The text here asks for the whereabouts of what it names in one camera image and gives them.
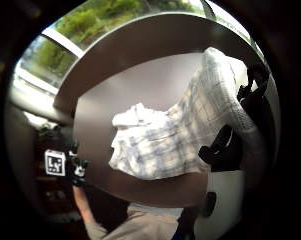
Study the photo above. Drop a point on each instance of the white marker cube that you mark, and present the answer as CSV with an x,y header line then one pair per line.
x,y
55,162

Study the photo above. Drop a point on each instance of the the person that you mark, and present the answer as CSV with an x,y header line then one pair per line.
x,y
140,225

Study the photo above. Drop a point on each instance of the white window frame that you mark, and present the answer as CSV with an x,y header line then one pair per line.
x,y
61,41

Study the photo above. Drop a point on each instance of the white plaid cloth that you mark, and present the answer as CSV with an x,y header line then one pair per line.
x,y
156,146

